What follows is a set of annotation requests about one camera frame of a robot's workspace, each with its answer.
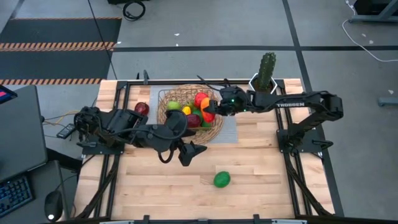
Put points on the wicker basket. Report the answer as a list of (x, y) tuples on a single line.
[(186, 86)]

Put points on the white hexagonal plant pot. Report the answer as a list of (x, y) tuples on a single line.
[(255, 84)]

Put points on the green pear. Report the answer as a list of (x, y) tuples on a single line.
[(192, 105)]

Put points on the green cucumber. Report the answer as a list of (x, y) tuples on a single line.
[(206, 124)]

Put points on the black hazard striped floor mat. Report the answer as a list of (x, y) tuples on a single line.
[(56, 62)]

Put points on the black computer mouse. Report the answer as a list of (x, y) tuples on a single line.
[(53, 203)]

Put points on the black remote control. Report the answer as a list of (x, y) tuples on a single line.
[(66, 130)]

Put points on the white frame bracket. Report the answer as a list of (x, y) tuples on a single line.
[(112, 222), (289, 221)]

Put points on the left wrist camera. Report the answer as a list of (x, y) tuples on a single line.
[(186, 159)]

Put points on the grey table leg frame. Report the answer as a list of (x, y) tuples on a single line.
[(367, 19)]

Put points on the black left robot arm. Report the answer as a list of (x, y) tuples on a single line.
[(124, 124)]

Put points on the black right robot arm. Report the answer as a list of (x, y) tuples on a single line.
[(290, 104)]

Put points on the black backlit keyboard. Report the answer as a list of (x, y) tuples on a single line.
[(14, 194)]

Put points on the dark side desk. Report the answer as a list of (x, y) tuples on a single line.
[(38, 183)]

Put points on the dark red apple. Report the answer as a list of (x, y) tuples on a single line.
[(142, 109)]

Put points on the large green lime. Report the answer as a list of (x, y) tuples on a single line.
[(222, 179)]

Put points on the light green apple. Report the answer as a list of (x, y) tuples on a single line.
[(174, 105)]

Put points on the green artificial cactus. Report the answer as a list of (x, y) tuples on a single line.
[(266, 70)]

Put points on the grey furniture foot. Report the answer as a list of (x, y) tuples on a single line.
[(388, 101)]

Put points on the small screen with red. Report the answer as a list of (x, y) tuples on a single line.
[(4, 95)]

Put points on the red orange mango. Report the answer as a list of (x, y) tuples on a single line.
[(208, 117)]

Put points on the grey placemat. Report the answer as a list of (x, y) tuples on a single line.
[(154, 99)]

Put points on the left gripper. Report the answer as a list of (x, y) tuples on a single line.
[(183, 144)]

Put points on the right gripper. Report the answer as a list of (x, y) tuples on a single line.
[(236, 101)]

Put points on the bright red apple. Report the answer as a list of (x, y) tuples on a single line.
[(200, 98)]

